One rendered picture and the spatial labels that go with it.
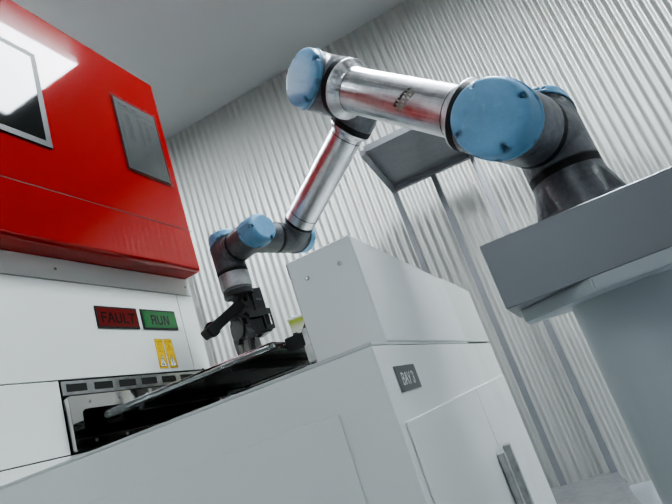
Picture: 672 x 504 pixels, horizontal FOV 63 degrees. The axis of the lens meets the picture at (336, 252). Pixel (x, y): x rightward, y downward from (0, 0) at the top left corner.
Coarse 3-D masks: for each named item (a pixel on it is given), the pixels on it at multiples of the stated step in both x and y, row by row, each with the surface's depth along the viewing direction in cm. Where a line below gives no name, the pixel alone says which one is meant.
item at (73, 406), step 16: (64, 400) 96; (80, 400) 98; (96, 400) 101; (112, 400) 104; (128, 400) 108; (64, 416) 95; (80, 416) 96; (80, 432) 95; (112, 432) 101; (128, 432) 104; (80, 448) 94
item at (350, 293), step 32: (320, 256) 69; (352, 256) 67; (384, 256) 80; (320, 288) 68; (352, 288) 67; (384, 288) 72; (416, 288) 91; (320, 320) 68; (352, 320) 66; (384, 320) 66; (416, 320) 81; (448, 320) 105; (320, 352) 67
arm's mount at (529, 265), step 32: (640, 192) 71; (544, 224) 75; (576, 224) 73; (608, 224) 72; (640, 224) 70; (512, 256) 76; (544, 256) 74; (576, 256) 73; (608, 256) 71; (640, 256) 70; (512, 288) 75; (544, 288) 74
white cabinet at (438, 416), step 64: (320, 384) 60; (384, 384) 57; (448, 384) 83; (128, 448) 69; (192, 448) 65; (256, 448) 61; (320, 448) 58; (384, 448) 56; (448, 448) 67; (512, 448) 108
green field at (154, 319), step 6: (144, 312) 124; (150, 312) 126; (156, 312) 127; (162, 312) 129; (168, 312) 131; (144, 318) 123; (150, 318) 125; (156, 318) 127; (162, 318) 128; (168, 318) 130; (174, 318) 133; (150, 324) 124; (156, 324) 126; (162, 324) 128; (168, 324) 130; (174, 324) 132
